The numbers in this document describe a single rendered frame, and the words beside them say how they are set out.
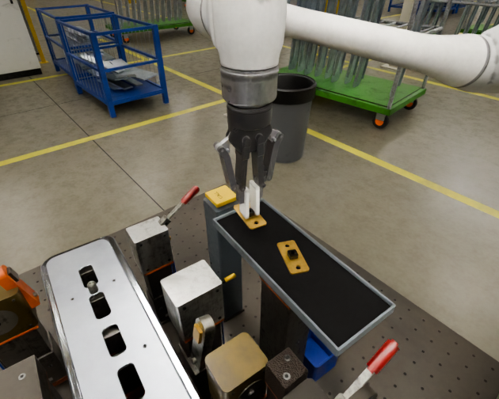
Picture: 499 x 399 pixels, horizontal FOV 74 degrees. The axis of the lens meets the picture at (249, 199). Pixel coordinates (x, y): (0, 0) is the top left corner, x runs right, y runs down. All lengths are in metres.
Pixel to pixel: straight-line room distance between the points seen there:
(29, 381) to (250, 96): 0.62
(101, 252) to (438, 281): 1.99
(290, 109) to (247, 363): 2.55
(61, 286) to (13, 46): 6.01
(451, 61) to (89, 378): 0.89
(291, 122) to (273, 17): 2.55
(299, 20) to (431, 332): 0.96
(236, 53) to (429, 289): 2.05
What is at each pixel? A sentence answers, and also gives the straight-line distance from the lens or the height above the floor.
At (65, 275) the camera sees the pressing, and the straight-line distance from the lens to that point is 0.95.
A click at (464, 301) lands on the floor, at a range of 2.39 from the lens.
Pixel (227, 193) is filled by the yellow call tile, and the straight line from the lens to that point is 0.82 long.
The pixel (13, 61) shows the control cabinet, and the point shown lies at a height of 0.26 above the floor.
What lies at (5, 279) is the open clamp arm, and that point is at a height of 1.09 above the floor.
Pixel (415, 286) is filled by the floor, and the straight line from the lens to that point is 2.33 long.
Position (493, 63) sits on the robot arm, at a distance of 0.83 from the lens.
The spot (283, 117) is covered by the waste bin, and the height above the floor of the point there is 0.48.
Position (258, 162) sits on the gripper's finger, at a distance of 0.61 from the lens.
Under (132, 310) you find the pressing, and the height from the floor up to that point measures 1.00.
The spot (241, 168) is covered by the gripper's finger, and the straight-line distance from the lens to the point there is 0.60.
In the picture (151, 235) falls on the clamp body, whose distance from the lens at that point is 0.88.
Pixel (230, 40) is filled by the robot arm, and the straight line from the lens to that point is 0.50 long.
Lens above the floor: 1.63
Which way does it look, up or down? 37 degrees down
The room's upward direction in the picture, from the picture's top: straight up
